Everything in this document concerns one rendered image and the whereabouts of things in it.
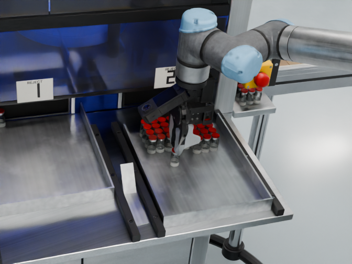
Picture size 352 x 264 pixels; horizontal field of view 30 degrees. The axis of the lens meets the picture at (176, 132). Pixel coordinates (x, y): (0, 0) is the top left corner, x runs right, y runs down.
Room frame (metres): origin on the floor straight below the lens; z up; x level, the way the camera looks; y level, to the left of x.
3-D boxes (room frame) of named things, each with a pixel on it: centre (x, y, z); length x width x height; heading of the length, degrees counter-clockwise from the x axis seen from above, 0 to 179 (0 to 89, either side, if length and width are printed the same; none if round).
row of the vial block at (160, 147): (1.31, -0.02, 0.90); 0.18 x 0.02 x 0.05; 112
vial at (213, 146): (1.32, -0.10, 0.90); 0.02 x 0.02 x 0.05
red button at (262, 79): (1.50, -0.21, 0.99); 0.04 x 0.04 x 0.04; 23
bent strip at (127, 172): (1.09, 0.08, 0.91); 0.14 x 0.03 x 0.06; 23
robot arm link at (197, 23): (1.24, -0.02, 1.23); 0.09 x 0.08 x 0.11; 48
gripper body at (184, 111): (1.25, -0.03, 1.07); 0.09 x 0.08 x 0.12; 113
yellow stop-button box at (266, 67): (1.54, -0.19, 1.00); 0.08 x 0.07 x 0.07; 23
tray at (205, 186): (1.23, -0.05, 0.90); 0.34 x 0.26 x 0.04; 23
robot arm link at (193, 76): (1.25, -0.02, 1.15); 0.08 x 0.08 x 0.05
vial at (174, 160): (1.24, -0.01, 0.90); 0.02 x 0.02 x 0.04
